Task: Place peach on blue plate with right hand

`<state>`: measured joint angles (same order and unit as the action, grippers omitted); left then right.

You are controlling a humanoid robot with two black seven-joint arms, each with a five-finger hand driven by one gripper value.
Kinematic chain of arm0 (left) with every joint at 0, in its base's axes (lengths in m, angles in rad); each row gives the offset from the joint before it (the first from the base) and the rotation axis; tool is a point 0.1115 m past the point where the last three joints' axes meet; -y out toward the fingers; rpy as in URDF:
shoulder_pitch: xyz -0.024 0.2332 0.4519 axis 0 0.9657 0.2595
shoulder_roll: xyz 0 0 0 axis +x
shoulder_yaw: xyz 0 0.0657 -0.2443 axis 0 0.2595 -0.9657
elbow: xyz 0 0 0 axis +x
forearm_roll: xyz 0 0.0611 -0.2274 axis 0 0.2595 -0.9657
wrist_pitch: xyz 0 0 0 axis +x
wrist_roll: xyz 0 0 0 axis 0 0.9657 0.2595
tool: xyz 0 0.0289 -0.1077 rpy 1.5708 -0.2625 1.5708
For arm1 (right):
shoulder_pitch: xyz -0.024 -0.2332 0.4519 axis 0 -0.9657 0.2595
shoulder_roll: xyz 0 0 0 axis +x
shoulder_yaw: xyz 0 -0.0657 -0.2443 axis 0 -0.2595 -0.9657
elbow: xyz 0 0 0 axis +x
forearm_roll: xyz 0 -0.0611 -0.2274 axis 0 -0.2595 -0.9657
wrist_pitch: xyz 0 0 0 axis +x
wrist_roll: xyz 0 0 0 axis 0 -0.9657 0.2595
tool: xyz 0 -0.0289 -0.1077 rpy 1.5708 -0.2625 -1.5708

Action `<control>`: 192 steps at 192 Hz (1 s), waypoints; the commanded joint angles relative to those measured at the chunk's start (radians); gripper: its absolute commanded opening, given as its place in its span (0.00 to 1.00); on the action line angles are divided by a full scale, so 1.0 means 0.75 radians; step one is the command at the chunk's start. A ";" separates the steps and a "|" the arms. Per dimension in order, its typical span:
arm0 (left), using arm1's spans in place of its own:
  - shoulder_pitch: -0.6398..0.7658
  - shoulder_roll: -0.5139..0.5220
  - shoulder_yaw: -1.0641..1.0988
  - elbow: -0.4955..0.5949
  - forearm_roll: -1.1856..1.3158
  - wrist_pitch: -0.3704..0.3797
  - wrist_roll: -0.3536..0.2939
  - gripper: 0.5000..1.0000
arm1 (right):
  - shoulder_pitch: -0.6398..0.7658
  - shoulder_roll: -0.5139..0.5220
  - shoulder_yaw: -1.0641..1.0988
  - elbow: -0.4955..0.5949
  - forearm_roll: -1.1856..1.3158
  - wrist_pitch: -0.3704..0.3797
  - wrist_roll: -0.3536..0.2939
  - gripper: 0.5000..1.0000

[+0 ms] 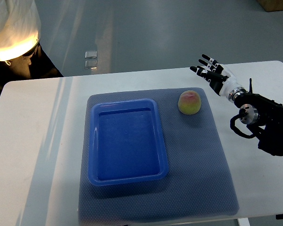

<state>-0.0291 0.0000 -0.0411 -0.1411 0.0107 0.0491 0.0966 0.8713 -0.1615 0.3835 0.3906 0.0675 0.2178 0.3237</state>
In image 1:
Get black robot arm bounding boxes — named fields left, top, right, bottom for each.
left=230, top=79, right=283, bottom=157

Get person in white shirt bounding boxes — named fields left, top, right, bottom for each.
left=0, top=0, right=62, bottom=91

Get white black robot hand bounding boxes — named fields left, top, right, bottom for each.
left=190, top=54, right=245, bottom=102

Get brown cardboard box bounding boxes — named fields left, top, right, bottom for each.
left=257, top=0, right=283, bottom=12

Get blue plastic tray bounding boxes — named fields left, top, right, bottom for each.
left=88, top=99, right=169, bottom=186

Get grey blue table mat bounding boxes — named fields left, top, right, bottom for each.
left=78, top=88, right=239, bottom=226

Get upper metal floor plate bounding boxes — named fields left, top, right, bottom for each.
left=85, top=50, right=97, bottom=59

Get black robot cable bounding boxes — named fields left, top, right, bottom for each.
left=230, top=113, right=265, bottom=139

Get yellow pink peach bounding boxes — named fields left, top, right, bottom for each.
left=177, top=90, right=201, bottom=115

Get lower metal floor plate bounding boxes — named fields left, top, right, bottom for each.
left=84, top=60, right=98, bottom=70

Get metal floor plate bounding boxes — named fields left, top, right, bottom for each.
left=85, top=50, right=97, bottom=59
left=84, top=60, right=98, bottom=70

